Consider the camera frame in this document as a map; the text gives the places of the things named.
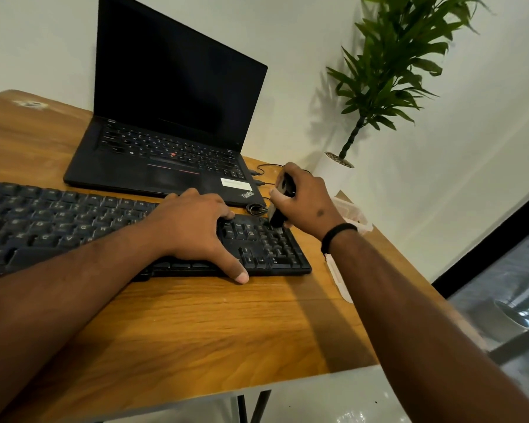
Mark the white round planter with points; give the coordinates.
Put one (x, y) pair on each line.
(502, 319)

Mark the person's left hand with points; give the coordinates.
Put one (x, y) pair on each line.
(189, 229)

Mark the green leafy plant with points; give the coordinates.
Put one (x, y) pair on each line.
(392, 70)

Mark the black laptop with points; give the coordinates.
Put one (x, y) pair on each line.
(167, 96)

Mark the black table leg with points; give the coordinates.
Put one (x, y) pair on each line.
(260, 407)

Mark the person's right thumb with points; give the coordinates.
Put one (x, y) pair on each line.
(280, 193)

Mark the person's left thumb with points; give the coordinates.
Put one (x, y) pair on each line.
(232, 266)

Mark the clear plastic container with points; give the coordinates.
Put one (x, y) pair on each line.
(355, 212)

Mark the black and grey cleaning tool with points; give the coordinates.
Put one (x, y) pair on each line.
(278, 213)

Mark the white plant pot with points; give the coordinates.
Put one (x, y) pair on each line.
(333, 176)

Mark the person's right hand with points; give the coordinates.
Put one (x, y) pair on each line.
(311, 202)

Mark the black wristband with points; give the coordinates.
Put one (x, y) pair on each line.
(335, 233)

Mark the person's left forearm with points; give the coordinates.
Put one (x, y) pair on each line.
(57, 299)

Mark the black computer keyboard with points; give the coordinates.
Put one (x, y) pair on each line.
(48, 220)

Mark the person's right forearm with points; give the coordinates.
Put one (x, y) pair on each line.
(405, 321)

